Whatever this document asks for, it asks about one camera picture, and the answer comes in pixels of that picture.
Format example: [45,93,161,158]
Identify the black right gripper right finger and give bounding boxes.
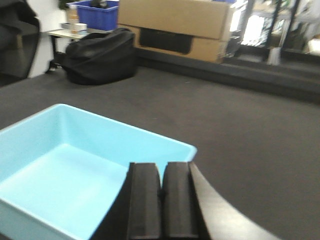
[162,162,199,239]

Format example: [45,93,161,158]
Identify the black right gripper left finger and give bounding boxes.
[127,162,162,239]

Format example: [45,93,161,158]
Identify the light blue plastic bin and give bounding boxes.
[0,104,197,240]

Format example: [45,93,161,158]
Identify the black leather bag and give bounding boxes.
[61,27,138,85]

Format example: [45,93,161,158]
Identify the cardboard box with black cutout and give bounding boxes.
[117,0,235,63]

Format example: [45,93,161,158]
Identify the small white side table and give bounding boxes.
[45,28,88,74]

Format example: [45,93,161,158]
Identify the blue crate on side table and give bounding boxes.
[70,0,119,31]

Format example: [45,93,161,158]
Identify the black office chair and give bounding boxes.
[0,0,40,87]

